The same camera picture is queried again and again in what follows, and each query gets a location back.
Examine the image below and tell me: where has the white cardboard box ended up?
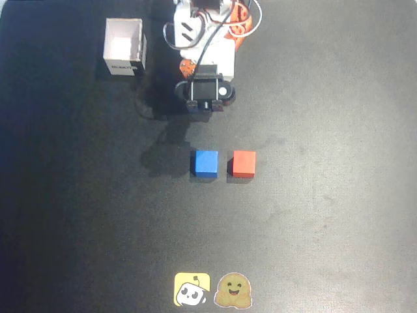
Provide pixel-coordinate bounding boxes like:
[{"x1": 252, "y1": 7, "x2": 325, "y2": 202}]
[{"x1": 102, "y1": 18, "x2": 147, "y2": 77}]

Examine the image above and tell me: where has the black table mat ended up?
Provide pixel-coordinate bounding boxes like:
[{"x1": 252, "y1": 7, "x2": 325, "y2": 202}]
[{"x1": 0, "y1": 0, "x2": 417, "y2": 313}]

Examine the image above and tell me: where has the hugging face emoji sticker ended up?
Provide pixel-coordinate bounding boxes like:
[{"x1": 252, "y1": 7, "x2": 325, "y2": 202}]
[{"x1": 213, "y1": 272, "x2": 253, "y2": 308}]

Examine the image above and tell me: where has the red cube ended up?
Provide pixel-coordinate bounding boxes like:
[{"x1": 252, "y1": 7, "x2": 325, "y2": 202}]
[{"x1": 232, "y1": 150, "x2": 257, "y2": 179}]

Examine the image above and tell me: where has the blue cube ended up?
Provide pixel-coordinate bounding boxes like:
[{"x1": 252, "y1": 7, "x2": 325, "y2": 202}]
[{"x1": 194, "y1": 150, "x2": 219, "y2": 179}]

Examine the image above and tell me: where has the black camera cable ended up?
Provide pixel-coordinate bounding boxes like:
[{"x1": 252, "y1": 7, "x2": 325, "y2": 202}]
[{"x1": 192, "y1": 0, "x2": 258, "y2": 71}]

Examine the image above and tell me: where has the white servo wire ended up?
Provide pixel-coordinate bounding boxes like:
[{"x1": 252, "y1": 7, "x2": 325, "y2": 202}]
[{"x1": 227, "y1": 0, "x2": 263, "y2": 37}]

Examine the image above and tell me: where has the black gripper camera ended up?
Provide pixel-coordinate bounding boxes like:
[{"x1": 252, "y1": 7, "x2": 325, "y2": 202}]
[{"x1": 174, "y1": 64, "x2": 236, "y2": 115}]

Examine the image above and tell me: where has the yellow robot sticker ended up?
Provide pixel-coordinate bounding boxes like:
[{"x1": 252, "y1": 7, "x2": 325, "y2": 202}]
[{"x1": 173, "y1": 272, "x2": 211, "y2": 307}]

